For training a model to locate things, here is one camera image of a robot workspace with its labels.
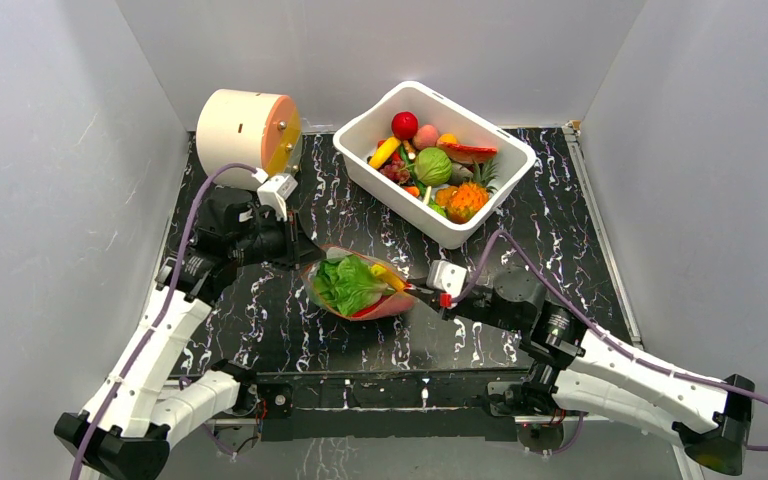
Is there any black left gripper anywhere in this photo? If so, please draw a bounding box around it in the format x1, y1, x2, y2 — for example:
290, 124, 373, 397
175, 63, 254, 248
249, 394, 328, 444
231, 208, 327, 272

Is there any napa cabbage toy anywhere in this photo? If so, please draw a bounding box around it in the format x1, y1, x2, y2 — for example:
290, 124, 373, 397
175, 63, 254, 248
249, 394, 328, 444
313, 254, 395, 317

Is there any clear zip bag orange zipper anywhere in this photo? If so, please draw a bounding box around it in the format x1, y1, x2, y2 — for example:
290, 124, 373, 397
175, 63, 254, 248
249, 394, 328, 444
303, 245, 418, 321

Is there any yellow banana toy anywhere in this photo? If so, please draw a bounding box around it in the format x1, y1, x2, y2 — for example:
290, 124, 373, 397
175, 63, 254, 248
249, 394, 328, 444
370, 264, 408, 292
368, 136, 402, 169

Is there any long red chili toy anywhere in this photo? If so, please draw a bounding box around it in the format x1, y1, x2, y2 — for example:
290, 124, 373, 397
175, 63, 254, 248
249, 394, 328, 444
350, 296, 389, 321

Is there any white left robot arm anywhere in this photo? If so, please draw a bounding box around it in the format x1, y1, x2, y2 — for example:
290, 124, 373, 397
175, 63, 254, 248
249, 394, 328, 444
54, 185, 323, 479

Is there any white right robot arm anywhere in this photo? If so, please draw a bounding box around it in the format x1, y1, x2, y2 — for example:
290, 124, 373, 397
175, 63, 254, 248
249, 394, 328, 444
406, 261, 754, 476

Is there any cream round drum appliance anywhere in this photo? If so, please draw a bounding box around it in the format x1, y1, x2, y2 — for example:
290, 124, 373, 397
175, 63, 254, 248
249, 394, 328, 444
195, 89, 302, 177

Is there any white plastic bin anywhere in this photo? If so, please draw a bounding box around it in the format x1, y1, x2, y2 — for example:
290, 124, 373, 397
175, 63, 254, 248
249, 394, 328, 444
332, 80, 538, 250

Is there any pineapple toy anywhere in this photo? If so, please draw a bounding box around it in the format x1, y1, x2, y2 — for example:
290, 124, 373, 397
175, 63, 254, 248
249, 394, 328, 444
471, 159, 497, 193

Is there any grape bunch toy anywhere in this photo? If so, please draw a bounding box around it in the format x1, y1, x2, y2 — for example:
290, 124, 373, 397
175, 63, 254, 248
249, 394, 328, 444
378, 161, 411, 185

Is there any round green cabbage toy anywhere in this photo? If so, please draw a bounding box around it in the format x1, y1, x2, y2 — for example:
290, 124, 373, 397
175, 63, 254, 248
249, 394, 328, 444
413, 147, 452, 187

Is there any watermelon slice toy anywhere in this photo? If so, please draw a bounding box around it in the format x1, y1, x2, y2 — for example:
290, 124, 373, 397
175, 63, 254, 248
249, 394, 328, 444
437, 142, 498, 165

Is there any orange fruit toy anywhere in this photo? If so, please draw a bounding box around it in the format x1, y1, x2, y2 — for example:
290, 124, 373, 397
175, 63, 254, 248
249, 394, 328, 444
437, 133, 458, 145

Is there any red apple toy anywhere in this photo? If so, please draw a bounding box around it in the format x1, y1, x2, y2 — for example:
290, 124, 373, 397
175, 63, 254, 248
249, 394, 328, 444
391, 111, 419, 141

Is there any peach toy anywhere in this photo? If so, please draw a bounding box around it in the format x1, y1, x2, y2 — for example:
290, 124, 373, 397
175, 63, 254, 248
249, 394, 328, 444
411, 124, 441, 150

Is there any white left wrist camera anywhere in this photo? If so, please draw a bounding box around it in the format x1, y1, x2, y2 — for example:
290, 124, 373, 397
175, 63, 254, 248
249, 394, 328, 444
256, 173, 298, 221

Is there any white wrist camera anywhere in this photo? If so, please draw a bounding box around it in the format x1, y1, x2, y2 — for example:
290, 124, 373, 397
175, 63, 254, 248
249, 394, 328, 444
256, 173, 298, 221
426, 260, 468, 308

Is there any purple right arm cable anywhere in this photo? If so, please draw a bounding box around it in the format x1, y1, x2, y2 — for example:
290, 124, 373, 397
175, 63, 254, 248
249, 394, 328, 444
453, 229, 768, 456

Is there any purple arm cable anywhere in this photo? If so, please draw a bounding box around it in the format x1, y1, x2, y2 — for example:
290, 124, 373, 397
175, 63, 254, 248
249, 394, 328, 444
69, 162, 266, 480
453, 229, 768, 456

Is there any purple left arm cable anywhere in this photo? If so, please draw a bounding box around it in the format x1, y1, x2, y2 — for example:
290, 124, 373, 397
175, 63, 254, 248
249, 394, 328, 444
69, 162, 266, 480

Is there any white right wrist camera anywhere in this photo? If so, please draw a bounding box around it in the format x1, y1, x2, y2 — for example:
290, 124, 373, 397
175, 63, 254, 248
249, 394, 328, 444
426, 260, 468, 308

